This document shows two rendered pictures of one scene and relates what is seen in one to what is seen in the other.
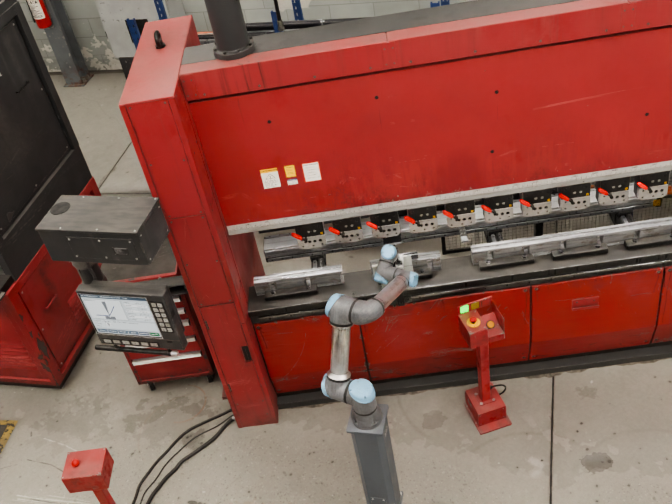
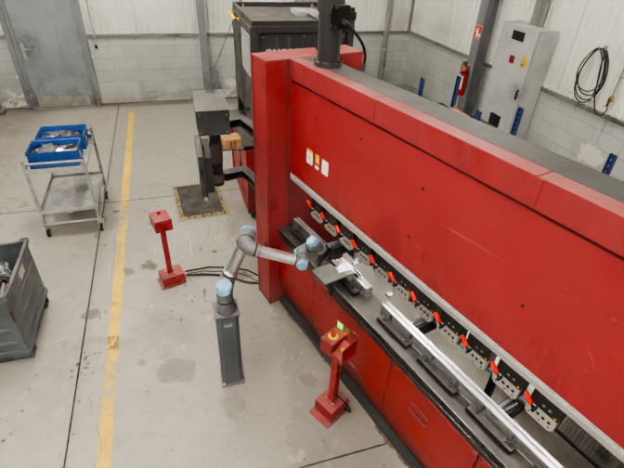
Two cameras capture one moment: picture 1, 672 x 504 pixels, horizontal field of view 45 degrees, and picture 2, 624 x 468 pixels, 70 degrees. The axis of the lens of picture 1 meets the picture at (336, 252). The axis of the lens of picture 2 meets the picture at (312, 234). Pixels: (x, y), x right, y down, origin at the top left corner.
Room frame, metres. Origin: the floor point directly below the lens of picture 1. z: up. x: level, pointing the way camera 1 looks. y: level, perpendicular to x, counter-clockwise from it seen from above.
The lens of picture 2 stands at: (1.53, -2.18, 3.07)
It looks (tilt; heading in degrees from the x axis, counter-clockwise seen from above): 35 degrees down; 52
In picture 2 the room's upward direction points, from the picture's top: 3 degrees clockwise
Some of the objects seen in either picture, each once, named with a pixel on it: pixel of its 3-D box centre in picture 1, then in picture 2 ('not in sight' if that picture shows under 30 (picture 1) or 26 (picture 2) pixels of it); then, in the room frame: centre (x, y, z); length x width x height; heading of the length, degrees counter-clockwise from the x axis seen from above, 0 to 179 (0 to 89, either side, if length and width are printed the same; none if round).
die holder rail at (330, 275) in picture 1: (298, 280); (310, 236); (3.42, 0.24, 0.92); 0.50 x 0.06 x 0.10; 85
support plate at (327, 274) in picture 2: (397, 274); (332, 271); (3.23, -0.30, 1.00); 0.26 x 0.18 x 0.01; 175
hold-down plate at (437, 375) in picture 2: (579, 251); (436, 374); (3.23, -1.31, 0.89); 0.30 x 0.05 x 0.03; 85
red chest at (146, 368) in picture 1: (163, 313); not in sight; (3.85, 1.15, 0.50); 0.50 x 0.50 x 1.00; 85
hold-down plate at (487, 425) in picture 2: (653, 241); (489, 427); (3.20, -1.71, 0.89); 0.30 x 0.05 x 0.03; 85
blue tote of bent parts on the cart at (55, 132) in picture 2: not in sight; (63, 137); (2.18, 3.44, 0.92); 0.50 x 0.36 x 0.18; 160
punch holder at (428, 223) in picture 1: (422, 215); (367, 250); (3.36, -0.49, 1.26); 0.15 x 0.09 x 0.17; 85
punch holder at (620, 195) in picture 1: (612, 187); (481, 349); (3.27, -1.48, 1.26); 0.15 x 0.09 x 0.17; 85
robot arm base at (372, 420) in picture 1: (366, 411); (225, 303); (2.49, 0.01, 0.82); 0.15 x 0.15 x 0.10
